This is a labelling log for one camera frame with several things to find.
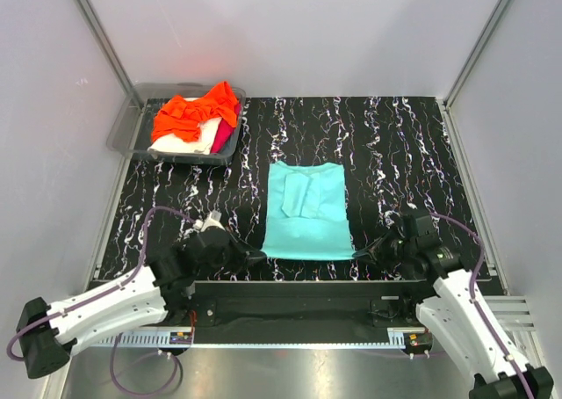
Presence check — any orange t shirt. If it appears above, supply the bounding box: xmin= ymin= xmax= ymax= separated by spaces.
xmin=151 ymin=81 xmax=240 ymax=142

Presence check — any clear grey plastic bin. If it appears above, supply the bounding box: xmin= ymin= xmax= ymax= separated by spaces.
xmin=106 ymin=83 xmax=242 ymax=166

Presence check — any teal t shirt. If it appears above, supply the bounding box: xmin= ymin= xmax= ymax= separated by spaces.
xmin=262 ymin=161 xmax=355 ymax=261

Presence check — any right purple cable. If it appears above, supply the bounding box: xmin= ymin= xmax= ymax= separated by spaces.
xmin=403 ymin=212 xmax=541 ymax=399

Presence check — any right aluminium frame post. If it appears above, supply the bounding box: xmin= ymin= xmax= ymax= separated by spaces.
xmin=443 ymin=0 xmax=515 ymax=109

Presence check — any purple cable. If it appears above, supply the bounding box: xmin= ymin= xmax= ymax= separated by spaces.
xmin=403 ymin=212 xmax=541 ymax=399
xmin=6 ymin=205 xmax=203 ymax=395

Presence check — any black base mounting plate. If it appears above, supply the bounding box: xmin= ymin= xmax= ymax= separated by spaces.
xmin=164 ymin=281 xmax=432 ymax=331

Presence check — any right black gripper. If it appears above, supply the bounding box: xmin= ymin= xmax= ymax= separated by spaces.
xmin=353 ymin=224 xmax=416 ymax=274

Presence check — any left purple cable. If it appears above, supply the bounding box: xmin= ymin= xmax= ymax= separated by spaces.
xmin=6 ymin=205 xmax=203 ymax=395

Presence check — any aluminium frame post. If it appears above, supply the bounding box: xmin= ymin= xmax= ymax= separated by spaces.
xmin=74 ymin=0 xmax=134 ymax=94
xmin=443 ymin=0 xmax=515 ymax=109

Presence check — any magenta t shirt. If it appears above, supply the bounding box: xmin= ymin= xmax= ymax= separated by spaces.
xmin=210 ymin=118 xmax=236 ymax=154

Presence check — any grey slotted cable duct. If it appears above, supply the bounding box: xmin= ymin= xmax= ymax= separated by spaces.
xmin=95 ymin=327 xmax=410 ymax=350

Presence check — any black marble pattern mat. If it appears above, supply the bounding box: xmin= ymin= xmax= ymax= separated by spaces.
xmin=94 ymin=97 xmax=479 ymax=280

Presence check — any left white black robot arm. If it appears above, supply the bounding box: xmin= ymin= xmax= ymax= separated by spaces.
xmin=10 ymin=212 xmax=266 ymax=379

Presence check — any aluminium front rail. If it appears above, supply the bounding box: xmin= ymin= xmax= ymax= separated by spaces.
xmin=484 ymin=295 xmax=535 ymax=331

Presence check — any left aluminium frame post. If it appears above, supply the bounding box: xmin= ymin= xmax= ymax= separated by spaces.
xmin=74 ymin=0 xmax=134 ymax=94

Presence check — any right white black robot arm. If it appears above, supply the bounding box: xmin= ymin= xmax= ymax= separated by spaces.
xmin=353 ymin=209 xmax=554 ymax=398

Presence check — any white t shirt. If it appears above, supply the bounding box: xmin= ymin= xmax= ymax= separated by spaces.
xmin=148 ymin=116 xmax=220 ymax=155

